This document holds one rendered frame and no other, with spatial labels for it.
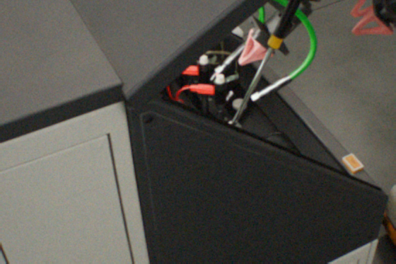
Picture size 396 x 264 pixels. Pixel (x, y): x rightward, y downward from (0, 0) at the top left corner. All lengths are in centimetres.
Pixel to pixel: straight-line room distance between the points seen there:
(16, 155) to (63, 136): 7
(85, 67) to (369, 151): 219
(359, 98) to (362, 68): 26
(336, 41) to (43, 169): 284
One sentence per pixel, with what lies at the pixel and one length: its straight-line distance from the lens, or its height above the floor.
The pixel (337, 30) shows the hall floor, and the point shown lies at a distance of 373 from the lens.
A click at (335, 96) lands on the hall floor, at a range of 325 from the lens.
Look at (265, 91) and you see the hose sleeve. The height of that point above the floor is 116.
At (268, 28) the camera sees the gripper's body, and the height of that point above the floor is 126.
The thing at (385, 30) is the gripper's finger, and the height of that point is 137.
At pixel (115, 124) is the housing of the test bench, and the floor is 143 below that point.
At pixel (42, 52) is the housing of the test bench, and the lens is 98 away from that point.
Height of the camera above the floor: 205
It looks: 42 degrees down
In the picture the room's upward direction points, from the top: 3 degrees counter-clockwise
